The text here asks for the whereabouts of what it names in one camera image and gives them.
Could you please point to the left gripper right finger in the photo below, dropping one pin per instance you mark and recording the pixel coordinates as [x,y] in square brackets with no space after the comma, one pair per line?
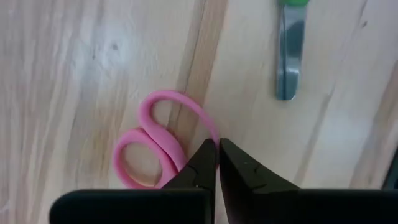
[245,186]

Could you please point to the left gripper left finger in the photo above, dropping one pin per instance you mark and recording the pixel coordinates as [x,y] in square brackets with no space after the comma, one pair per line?
[202,171]

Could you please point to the pink scissors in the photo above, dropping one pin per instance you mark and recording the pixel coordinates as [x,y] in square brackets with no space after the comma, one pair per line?
[161,137]

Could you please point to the green scissors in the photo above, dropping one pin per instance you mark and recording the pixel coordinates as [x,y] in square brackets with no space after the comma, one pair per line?
[290,62]

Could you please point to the black aluminium table frame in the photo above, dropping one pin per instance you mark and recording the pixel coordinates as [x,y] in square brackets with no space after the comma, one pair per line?
[392,174]

